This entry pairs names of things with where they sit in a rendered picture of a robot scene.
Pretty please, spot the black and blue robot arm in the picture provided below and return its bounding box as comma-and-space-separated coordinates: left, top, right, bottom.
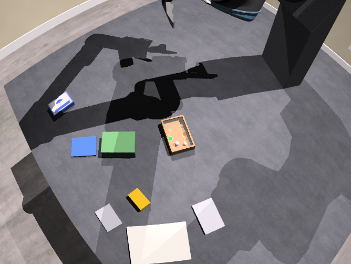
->
211, 0, 305, 22

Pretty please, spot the white flat rectangular card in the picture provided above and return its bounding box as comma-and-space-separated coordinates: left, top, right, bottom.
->
192, 198, 225, 235

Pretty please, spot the wooden ball-in-hole puzzle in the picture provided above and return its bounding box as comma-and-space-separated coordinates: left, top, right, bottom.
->
161, 115, 195, 155

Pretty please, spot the blue flat square pad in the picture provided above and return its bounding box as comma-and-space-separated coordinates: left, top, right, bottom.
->
71, 136, 97, 157

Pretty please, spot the green rectangular box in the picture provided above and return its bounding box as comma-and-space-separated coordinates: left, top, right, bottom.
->
101, 131, 136, 157

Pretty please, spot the yellow rectangular block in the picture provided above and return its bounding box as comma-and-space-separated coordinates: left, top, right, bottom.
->
128, 188, 151, 211

